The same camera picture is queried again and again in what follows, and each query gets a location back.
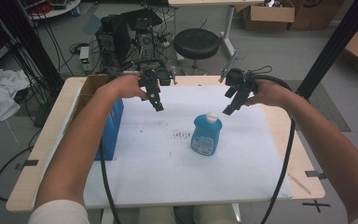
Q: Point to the cardboard box with blue side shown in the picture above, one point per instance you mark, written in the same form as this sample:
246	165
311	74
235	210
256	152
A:
113	130

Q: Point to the thin wooden stick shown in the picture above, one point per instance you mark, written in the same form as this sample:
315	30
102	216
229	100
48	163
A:
300	184

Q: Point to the black computer tower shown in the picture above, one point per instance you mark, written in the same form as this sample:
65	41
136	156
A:
112	40

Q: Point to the closed cardboard box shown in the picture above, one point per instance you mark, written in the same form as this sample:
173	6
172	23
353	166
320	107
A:
317	14

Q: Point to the person's right hand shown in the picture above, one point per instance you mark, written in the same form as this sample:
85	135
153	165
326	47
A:
270	93

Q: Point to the white crumpled cloth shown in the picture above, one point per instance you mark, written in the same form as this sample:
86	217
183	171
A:
155	216

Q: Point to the black tape strip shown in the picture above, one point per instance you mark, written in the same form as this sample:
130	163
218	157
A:
28	163
315	174

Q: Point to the round white table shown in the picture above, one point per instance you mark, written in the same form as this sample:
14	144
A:
59	12

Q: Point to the blue bottle with white cap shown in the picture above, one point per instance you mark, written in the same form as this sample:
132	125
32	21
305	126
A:
205	137

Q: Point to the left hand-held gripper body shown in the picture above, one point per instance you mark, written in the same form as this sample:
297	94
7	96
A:
150	79

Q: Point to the grey power supply unit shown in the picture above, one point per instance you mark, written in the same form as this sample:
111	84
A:
85	57

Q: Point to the white paper sheet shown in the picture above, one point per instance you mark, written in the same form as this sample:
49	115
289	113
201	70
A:
167	174

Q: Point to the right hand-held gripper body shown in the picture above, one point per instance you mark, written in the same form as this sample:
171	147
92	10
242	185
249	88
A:
239	79

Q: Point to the black monitor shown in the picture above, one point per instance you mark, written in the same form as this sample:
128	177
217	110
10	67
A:
143	18

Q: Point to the black round stool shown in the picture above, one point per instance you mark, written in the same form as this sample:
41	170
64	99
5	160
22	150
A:
196	43

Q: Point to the person's left white sleeve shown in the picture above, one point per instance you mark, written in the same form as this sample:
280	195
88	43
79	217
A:
59	213

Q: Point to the black metal stand pole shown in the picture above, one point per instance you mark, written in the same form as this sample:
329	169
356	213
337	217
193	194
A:
335	46
28	40

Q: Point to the person's left hand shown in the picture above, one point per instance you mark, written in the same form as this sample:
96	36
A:
121	87

